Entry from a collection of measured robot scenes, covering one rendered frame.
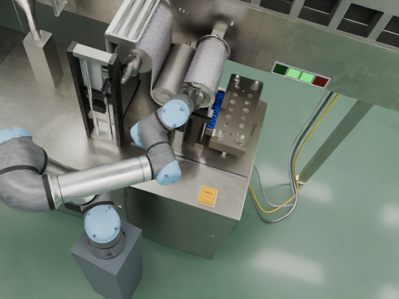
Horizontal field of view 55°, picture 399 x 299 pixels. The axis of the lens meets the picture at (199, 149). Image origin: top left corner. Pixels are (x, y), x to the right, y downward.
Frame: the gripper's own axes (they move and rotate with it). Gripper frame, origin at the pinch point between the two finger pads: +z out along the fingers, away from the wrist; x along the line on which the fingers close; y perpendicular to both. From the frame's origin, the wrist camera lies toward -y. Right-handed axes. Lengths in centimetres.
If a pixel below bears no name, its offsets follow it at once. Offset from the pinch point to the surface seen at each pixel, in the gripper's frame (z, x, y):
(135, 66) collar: -6.2, 21.4, 7.0
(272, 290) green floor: 61, -75, -114
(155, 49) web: -0.2, 17.0, 13.9
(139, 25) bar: -5.0, 23.3, 20.6
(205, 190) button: 8.1, -16.0, -37.7
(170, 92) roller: 6.7, 8.9, -1.2
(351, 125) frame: 72, -82, -4
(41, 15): 42, 83, 8
